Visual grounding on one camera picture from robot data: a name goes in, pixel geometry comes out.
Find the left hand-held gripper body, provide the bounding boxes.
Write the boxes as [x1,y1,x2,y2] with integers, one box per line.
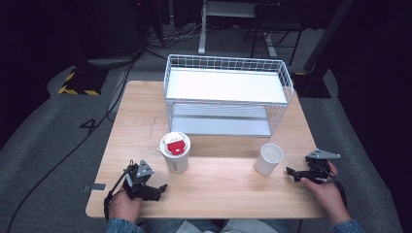
[122,159,163,202]

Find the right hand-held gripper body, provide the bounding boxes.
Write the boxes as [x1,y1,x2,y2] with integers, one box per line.
[301,148,342,185]

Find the white paper cup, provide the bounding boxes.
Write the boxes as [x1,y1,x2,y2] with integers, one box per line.
[254,143,285,177]

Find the white cup with red lid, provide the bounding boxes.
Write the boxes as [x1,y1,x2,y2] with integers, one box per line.
[157,131,191,175]

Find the white wire shelf rack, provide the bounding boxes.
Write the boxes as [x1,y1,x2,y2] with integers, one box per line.
[163,53,295,138]

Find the person's right hand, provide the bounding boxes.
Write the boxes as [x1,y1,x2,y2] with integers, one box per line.
[299,161,353,226]

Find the person's left hand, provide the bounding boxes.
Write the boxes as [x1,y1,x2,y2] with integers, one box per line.
[108,188,144,224]

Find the grey tape strip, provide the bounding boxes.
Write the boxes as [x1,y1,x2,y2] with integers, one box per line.
[83,183,107,193]

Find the black stand with base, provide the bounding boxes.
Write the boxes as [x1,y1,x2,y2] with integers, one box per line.
[291,0,358,99]

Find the black yellow striped stand base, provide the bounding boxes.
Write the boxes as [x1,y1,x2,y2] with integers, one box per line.
[57,66,110,97]

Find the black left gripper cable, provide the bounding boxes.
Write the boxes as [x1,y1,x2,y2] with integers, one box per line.
[103,159,136,224]

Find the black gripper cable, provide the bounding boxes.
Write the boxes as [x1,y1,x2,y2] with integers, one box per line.
[103,159,136,224]
[319,171,348,209]

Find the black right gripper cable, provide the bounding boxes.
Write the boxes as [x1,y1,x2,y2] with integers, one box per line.
[319,171,348,209]

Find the long black floor cable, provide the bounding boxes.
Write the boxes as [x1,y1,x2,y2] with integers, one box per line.
[4,48,144,233]

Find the black metal chair frame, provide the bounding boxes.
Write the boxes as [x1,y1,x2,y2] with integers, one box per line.
[242,2,307,66]

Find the bundle of floor cables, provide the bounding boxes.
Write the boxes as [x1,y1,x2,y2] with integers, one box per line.
[142,22,210,54]

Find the white desk frame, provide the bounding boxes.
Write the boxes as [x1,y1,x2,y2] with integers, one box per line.
[197,0,260,55]

